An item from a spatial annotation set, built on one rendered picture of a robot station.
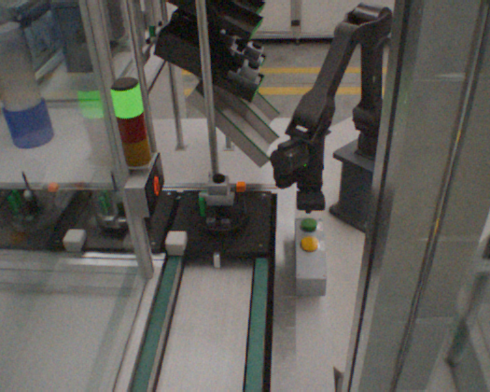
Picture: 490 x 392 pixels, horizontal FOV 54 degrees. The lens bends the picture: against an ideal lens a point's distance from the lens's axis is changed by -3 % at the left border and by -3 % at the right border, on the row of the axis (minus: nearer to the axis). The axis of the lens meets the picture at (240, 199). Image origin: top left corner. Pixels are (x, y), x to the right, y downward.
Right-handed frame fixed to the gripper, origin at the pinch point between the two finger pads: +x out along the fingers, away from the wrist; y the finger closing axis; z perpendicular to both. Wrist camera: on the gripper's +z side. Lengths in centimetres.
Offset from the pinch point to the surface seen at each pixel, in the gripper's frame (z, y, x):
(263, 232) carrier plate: 10.5, 3.4, 7.2
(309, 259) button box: -0.2, 11.4, 8.2
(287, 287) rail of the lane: 4.8, 19.8, 8.7
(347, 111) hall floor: -44, -255, 100
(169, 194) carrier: 36.3, -11.7, 7.1
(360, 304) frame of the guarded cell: 3, 81, -54
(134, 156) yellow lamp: 32.8, 19.9, -23.8
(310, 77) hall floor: -18, -323, 99
